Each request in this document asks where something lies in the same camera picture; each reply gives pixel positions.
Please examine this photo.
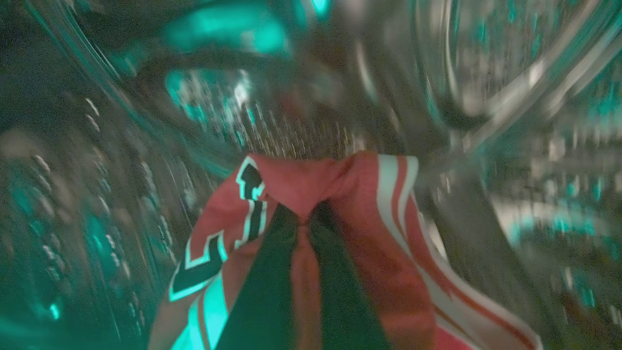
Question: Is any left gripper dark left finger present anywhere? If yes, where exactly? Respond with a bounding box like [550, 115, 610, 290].
[216, 204, 299, 350]

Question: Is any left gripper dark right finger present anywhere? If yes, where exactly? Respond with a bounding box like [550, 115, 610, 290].
[309, 202, 389, 350]

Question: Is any red white sports jersey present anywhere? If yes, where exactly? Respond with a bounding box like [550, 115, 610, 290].
[148, 152, 544, 350]

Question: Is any washing machine drum interior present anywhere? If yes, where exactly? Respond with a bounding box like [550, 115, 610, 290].
[0, 0, 622, 350]

